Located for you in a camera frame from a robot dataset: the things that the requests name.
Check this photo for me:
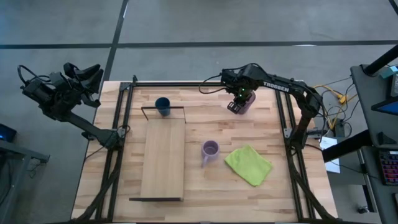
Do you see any black slanted pole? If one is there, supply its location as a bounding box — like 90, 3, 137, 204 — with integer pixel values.
363, 44, 398, 77

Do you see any white paper sheet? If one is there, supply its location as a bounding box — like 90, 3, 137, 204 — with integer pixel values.
319, 136, 341, 174

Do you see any yellow cable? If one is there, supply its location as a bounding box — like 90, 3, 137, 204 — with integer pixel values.
312, 83, 359, 131

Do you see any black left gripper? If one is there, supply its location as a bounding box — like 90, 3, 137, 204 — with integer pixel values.
49, 62, 104, 101

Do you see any black desk support beam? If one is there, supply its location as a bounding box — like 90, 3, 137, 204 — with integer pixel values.
321, 128, 374, 164

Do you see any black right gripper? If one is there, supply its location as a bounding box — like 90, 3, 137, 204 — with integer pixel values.
221, 69, 251, 114

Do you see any lavender mug with handle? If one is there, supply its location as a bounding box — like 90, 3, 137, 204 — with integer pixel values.
200, 139, 221, 169

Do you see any wooden shelf with black frame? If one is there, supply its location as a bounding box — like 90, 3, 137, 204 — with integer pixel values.
128, 105, 187, 203

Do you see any dark grey desk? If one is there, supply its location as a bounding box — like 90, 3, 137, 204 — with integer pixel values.
350, 63, 398, 224

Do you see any black aluminium table frame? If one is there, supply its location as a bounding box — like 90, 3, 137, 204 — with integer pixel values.
70, 74, 340, 223

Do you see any grey metal cart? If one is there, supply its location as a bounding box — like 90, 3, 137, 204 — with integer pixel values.
0, 139, 51, 224

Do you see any teal box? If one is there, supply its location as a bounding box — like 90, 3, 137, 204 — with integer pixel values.
379, 65, 398, 80

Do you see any black device with blue light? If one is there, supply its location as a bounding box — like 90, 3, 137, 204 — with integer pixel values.
0, 123, 18, 144

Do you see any black power strip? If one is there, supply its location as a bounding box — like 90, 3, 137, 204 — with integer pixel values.
333, 119, 346, 138

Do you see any blue screen tablet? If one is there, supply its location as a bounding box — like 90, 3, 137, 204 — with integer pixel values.
371, 98, 398, 117

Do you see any tall dark purple cup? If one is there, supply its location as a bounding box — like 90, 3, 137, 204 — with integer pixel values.
236, 90, 257, 116

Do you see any dark blue cup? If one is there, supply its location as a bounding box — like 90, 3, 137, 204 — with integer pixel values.
154, 96, 172, 118

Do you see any lime green cloth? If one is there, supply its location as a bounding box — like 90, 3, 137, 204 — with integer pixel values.
224, 144, 274, 187

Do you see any keyboard with coloured keys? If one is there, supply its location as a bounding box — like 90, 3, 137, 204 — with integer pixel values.
378, 149, 398, 187

